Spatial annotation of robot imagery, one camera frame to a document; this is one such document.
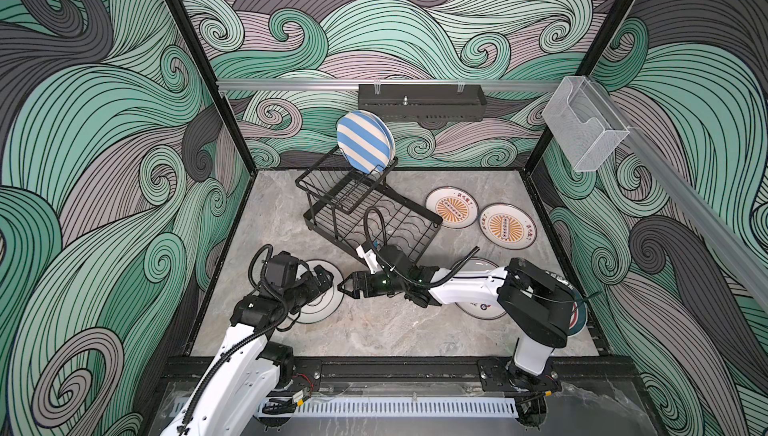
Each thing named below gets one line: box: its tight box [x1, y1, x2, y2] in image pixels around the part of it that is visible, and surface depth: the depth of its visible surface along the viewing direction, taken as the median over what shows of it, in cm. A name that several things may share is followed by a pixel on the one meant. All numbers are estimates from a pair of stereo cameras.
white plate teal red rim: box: [567, 289, 588, 337], surface depth 82 cm
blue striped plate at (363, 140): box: [336, 110, 390, 174], surface depth 90 cm
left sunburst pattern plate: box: [425, 186, 479, 229], surface depth 110 cm
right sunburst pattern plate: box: [479, 202, 537, 251], surface depth 105 cm
